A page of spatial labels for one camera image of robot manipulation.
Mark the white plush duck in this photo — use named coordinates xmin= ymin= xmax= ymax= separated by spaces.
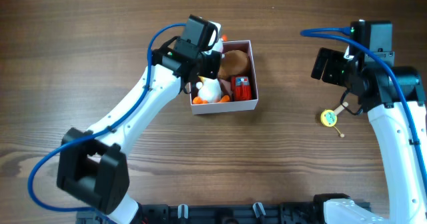
xmin=192 ymin=77 xmax=231 ymax=105

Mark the brown plush capybara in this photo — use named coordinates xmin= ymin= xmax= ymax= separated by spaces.
xmin=218 ymin=50 xmax=252 ymax=80

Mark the pink hat duck toy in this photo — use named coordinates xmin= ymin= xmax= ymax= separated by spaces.
xmin=211 ymin=35 xmax=228 ymax=53

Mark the red toy fire truck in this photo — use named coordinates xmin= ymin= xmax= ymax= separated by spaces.
xmin=231 ymin=76 xmax=252 ymax=101

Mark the white box pink interior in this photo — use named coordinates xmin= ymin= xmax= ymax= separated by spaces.
xmin=190 ymin=40 xmax=259 ymax=115

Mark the yellow toy rattle drum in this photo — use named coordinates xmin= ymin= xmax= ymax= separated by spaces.
xmin=320 ymin=102 xmax=348 ymax=138

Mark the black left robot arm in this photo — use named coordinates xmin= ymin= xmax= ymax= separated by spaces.
xmin=56 ymin=15 xmax=223 ymax=223

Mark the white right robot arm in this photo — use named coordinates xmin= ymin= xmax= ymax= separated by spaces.
xmin=300 ymin=20 xmax=426 ymax=223

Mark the blue left cable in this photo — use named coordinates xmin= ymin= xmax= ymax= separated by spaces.
xmin=27 ymin=23 xmax=187 ymax=213

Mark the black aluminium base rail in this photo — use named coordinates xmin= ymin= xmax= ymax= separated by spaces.
xmin=75 ymin=202 xmax=373 ymax=224

